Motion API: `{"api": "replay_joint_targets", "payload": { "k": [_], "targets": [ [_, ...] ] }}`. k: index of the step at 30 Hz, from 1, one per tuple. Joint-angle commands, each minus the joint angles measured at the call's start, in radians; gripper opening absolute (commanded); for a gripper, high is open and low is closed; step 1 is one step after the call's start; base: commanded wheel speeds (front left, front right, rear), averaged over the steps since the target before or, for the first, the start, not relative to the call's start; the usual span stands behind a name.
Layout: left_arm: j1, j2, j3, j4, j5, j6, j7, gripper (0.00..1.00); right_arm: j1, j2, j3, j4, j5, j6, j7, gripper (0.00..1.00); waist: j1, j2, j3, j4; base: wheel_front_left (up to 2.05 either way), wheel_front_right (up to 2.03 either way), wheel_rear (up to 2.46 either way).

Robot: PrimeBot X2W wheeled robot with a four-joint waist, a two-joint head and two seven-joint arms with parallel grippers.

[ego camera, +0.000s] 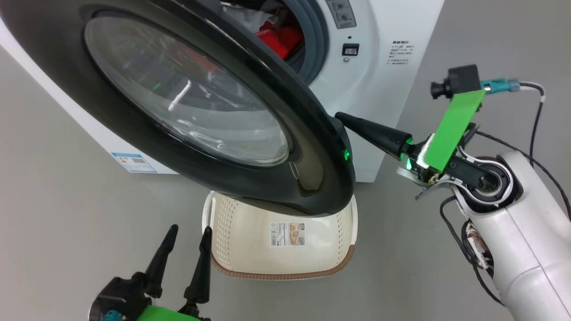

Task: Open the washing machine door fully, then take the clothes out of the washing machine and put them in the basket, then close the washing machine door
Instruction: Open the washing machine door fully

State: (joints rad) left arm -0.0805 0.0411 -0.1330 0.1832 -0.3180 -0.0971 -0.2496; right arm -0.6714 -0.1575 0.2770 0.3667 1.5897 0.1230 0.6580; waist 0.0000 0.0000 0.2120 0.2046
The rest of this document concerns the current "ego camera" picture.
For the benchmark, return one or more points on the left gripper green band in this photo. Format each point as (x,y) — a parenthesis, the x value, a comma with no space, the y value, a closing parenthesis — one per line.
(169,314)

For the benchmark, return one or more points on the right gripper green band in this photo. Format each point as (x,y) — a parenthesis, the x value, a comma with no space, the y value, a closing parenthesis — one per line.
(455,129)

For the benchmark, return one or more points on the black round glass washer door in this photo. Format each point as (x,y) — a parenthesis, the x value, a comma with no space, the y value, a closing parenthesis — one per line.
(312,147)

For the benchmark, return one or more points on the red garment with white trim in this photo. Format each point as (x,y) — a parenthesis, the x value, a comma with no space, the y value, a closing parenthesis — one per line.
(281,40)

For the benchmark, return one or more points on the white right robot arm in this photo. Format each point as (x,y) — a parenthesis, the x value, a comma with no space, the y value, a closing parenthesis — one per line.
(531,232)

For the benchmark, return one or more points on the cream perforated laundry basket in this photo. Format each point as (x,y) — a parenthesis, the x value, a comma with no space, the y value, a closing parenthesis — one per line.
(250,249)

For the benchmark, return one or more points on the white front-load washing machine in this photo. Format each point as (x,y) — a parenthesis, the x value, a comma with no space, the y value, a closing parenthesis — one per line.
(392,26)

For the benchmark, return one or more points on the basket product label sticker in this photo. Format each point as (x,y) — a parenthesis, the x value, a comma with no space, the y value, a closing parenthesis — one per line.
(287,234)

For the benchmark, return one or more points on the blue energy label sticker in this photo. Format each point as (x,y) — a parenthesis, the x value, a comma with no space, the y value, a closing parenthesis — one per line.
(134,162)

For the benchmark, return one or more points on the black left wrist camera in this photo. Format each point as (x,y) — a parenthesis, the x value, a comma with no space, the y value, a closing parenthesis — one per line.
(118,296)

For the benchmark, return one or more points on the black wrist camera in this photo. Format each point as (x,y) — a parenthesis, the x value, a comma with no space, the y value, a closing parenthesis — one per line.
(118,296)
(461,80)

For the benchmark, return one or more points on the teal left camera connector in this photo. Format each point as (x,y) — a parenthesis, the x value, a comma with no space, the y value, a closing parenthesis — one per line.
(111,316)

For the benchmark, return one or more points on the teal camera connector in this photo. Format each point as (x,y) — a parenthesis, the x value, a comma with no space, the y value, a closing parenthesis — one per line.
(499,84)
(111,316)

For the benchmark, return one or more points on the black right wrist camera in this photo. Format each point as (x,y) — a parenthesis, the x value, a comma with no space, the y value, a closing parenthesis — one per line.
(461,80)

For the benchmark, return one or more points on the teal right camera connector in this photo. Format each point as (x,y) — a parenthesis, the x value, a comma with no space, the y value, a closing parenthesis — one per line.
(499,84)

